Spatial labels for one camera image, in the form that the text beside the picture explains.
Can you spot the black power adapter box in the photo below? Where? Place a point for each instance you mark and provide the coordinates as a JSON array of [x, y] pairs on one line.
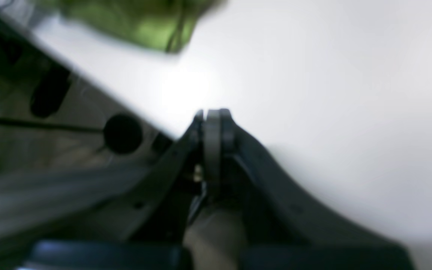
[[50, 92]]

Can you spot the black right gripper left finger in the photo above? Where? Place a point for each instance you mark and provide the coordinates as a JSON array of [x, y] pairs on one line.
[[206, 138]]

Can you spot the green t-shirt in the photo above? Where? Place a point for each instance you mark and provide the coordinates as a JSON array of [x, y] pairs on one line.
[[160, 25]]

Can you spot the black round base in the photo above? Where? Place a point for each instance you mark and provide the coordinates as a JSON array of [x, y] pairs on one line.
[[122, 134]]

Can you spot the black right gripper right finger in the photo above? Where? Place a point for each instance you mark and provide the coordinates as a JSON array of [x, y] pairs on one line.
[[228, 147]]

